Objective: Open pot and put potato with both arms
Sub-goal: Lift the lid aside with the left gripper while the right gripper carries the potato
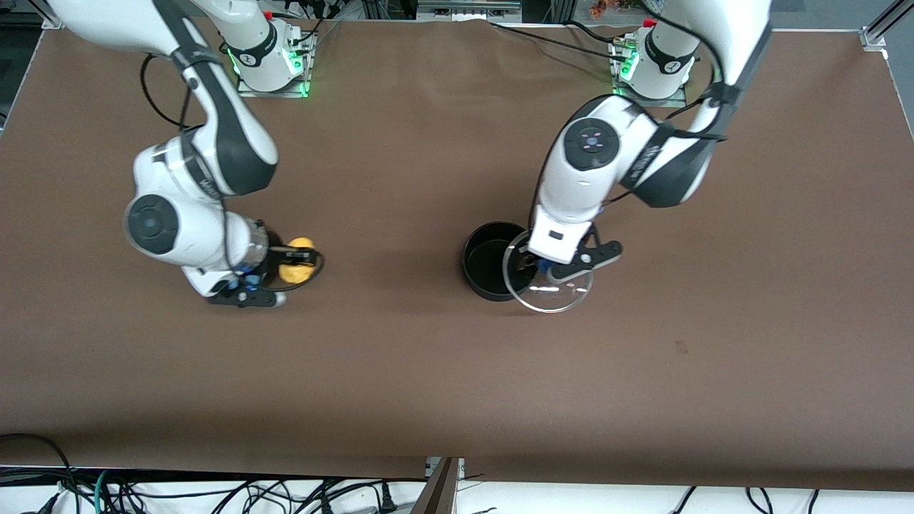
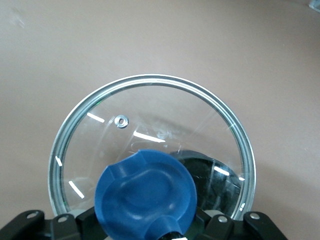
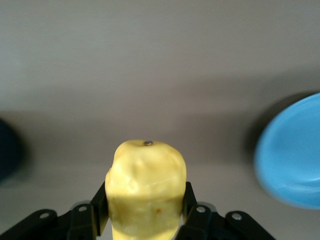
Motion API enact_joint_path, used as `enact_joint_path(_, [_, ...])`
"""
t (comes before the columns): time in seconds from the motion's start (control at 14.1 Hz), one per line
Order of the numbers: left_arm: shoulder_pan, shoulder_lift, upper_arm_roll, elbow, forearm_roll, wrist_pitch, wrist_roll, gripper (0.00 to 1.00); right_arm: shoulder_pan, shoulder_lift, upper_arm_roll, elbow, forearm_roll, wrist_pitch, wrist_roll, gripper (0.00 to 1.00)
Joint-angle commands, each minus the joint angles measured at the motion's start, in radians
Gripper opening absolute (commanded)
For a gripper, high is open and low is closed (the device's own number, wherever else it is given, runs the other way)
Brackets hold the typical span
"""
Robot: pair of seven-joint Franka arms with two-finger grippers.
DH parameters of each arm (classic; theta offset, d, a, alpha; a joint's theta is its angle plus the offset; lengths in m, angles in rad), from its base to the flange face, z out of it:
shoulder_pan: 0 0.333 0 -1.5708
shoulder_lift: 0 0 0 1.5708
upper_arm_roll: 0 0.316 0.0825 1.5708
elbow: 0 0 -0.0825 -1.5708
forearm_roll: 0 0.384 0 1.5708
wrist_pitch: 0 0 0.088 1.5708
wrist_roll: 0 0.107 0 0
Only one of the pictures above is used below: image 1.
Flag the yellow potato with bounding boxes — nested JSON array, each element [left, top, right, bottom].
[[277, 236, 318, 284]]

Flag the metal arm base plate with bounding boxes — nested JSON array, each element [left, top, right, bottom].
[[611, 39, 690, 109], [234, 29, 316, 99]]

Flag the black pot blue handle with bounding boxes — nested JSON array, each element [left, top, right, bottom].
[[462, 221, 535, 302]]

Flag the black looping cable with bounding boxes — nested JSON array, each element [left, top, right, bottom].
[[0, 433, 74, 514]]

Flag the brown table cover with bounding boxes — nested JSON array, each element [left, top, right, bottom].
[[0, 14, 914, 493]]

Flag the aluminium post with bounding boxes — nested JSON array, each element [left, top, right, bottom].
[[411, 457, 465, 514]]

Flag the metal rail equipment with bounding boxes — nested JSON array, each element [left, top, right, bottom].
[[416, 0, 522, 24]]

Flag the aluminium frame profile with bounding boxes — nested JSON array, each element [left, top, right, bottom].
[[860, 0, 914, 51]]

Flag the glass lid blue knob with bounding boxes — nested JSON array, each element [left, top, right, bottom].
[[501, 228, 595, 315]]

